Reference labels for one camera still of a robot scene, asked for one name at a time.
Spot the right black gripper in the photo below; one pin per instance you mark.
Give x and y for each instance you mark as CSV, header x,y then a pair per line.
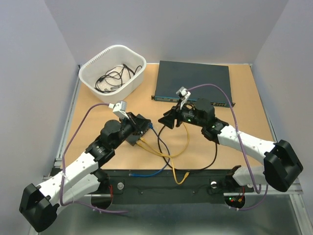
x,y
174,113

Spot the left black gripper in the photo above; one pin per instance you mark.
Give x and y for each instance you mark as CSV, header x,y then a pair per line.
x,y
139,125

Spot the small black network switch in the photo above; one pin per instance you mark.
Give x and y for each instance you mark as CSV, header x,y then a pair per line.
x,y
133,139

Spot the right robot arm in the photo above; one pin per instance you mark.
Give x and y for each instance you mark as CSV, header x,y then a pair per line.
x,y
280,164

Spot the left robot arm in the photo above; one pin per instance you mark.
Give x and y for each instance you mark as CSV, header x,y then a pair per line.
x,y
40,204

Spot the white plastic bin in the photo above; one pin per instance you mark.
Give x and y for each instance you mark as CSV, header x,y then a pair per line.
x,y
114,73

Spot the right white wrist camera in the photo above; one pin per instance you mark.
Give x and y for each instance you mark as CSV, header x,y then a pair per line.
x,y
184,95

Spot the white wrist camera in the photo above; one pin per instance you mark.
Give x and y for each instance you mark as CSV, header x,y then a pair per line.
x,y
184,95
119,109

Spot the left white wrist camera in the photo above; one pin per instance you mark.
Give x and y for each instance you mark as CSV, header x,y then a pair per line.
x,y
119,109

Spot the large teal network switch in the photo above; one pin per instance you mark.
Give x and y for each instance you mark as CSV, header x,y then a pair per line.
x,y
174,75

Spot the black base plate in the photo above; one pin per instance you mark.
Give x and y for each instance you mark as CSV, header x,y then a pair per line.
x,y
138,187

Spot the aluminium rail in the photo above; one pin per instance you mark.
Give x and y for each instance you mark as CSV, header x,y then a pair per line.
x,y
296,188

